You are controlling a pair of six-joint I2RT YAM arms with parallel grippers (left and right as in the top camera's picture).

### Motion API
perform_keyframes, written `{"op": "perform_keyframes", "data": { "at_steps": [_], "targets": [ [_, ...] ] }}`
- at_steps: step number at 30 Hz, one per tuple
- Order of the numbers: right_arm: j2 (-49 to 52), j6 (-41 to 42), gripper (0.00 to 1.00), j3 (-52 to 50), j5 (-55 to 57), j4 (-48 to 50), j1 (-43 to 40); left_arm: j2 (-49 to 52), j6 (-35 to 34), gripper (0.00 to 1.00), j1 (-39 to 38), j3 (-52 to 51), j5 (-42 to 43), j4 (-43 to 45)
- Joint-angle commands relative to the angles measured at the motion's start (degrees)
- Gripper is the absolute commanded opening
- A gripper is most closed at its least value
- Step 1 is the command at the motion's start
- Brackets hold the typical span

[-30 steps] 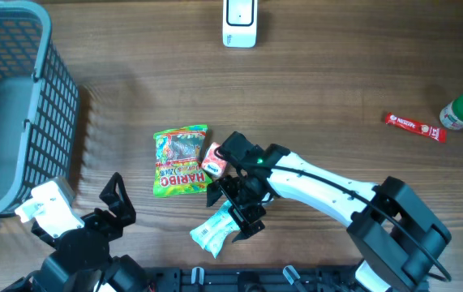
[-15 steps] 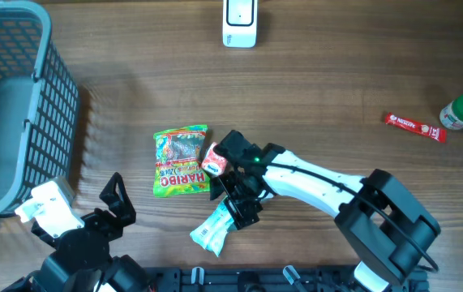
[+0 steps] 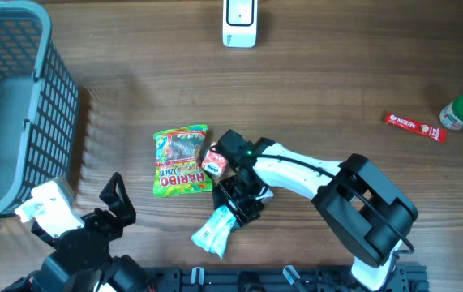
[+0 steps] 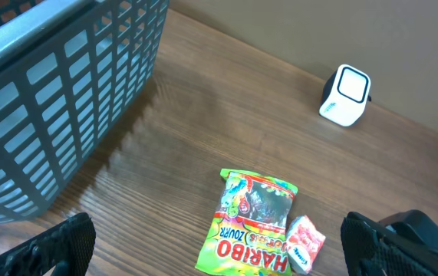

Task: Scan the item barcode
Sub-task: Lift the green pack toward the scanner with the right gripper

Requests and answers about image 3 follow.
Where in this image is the green lid jar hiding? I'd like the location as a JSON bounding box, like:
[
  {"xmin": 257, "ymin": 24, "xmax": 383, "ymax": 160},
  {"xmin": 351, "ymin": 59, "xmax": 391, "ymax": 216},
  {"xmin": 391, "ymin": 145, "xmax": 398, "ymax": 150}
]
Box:
[{"xmin": 439, "ymin": 94, "xmax": 463, "ymax": 130}]

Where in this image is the white barcode scanner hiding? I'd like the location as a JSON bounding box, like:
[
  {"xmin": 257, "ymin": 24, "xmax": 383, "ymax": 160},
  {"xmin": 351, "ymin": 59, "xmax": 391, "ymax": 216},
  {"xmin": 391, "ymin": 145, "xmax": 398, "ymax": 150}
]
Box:
[{"xmin": 222, "ymin": 0, "xmax": 259, "ymax": 49}]

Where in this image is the red white small carton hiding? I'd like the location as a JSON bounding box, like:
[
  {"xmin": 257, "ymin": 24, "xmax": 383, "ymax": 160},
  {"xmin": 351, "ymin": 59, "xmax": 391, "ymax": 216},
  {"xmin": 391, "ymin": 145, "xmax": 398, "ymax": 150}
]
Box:
[{"xmin": 201, "ymin": 142, "xmax": 228, "ymax": 178}]

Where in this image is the grey plastic mesh basket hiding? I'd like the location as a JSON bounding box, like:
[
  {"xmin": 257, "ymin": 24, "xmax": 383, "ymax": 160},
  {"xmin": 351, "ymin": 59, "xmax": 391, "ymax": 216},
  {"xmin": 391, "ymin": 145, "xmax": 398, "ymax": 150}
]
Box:
[{"xmin": 0, "ymin": 1, "xmax": 80, "ymax": 218}]

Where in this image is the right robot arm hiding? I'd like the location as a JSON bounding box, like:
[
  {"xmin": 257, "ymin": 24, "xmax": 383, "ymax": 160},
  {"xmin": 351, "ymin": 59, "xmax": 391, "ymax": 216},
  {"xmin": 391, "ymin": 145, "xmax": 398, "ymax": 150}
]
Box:
[{"xmin": 208, "ymin": 130, "xmax": 418, "ymax": 291}]

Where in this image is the small red item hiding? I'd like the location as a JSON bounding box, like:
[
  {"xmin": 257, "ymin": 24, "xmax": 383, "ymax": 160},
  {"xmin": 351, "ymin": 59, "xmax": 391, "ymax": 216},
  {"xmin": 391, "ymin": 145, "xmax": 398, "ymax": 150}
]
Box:
[{"xmin": 385, "ymin": 113, "xmax": 447, "ymax": 143}]

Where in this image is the white teal snack packet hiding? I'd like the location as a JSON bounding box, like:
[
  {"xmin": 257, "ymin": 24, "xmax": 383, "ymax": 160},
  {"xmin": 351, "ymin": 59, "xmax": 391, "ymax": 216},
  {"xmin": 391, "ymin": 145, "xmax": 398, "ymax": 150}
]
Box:
[{"xmin": 191, "ymin": 205, "xmax": 236, "ymax": 259}]

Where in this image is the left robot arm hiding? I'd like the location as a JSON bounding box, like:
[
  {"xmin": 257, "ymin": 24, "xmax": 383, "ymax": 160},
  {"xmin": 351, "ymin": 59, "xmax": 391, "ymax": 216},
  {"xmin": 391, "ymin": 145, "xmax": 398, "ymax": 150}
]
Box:
[{"xmin": 4, "ymin": 173, "xmax": 156, "ymax": 291}]

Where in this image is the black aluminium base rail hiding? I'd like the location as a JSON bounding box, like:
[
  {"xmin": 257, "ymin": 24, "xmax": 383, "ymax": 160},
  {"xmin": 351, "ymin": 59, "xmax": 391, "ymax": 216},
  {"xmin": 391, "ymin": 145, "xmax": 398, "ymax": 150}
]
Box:
[{"xmin": 141, "ymin": 265, "xmax": 431, "ymax": 292}]

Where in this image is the Haribo gummy candy bag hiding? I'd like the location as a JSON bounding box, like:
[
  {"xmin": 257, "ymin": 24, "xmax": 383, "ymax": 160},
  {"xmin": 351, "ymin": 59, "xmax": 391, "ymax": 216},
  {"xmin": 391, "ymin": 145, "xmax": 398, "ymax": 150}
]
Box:
[{"xmin": 153, "ymin": 124, "xmax": 213, "ymax": 198}]

